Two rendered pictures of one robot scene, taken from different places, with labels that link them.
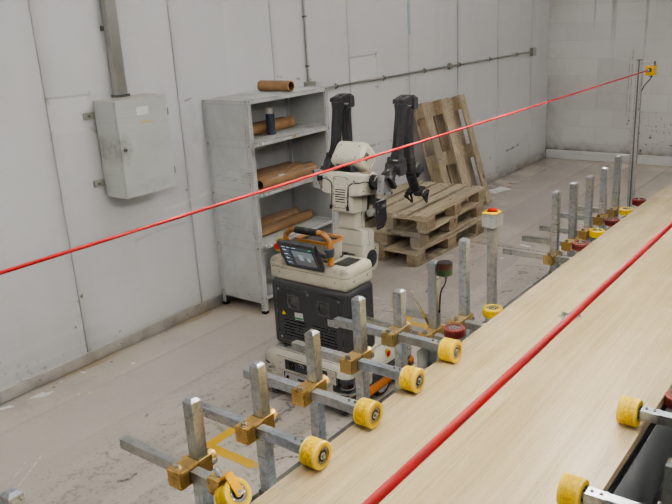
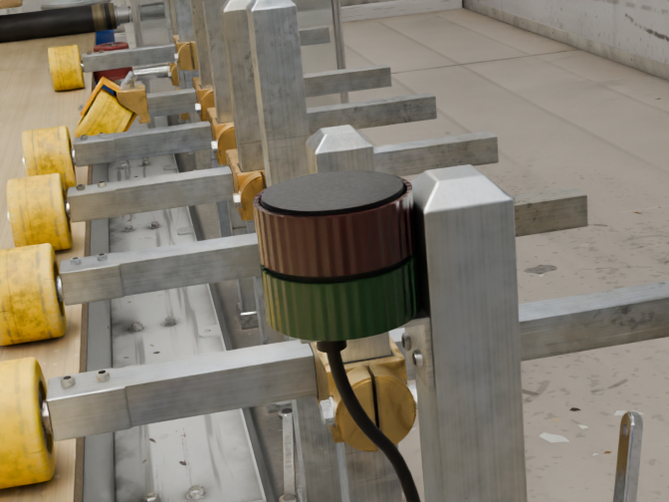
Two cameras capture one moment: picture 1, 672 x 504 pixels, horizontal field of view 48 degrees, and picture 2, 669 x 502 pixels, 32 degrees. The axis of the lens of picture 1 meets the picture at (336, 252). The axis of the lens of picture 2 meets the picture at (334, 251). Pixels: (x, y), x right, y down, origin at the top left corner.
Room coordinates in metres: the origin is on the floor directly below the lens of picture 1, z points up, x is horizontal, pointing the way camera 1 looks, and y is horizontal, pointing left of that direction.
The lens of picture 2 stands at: (2.98, -0.72, 1.26)
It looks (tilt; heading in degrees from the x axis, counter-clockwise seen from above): 19 degrees down; 133
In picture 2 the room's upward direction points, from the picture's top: 6 degrees counter-clockwise
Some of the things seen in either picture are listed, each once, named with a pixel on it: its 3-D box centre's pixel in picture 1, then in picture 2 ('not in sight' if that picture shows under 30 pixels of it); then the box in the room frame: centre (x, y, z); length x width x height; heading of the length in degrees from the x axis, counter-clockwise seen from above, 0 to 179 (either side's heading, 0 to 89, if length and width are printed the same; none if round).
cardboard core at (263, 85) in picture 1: (275, 85); not in sight; (5.68, 0.38, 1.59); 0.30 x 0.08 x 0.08; 52
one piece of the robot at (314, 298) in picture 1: (325, 294); not in sight; (3.90, 0.07, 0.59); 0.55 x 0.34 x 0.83; 52
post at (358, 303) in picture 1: (361, 361); (301, 283); (2.33, -0.07, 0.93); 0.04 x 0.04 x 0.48; 52
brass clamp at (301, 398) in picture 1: (311, 389); (257, 183); (2.11, 0.10, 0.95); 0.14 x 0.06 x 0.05; 142
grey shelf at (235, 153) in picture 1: (275, 195); not in sight; (5.59, 0.44, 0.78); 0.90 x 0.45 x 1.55; 142
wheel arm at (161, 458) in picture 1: (166, 460); (269, 90); (1.76, 0.49, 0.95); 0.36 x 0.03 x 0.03; 52
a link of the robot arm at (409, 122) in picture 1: (408, 134); not in sight; (4.21, -0.45, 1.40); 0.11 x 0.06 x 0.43; 52
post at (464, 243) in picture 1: (464, 292); not in sight; (2.92, -0.53, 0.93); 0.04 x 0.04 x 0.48; 52
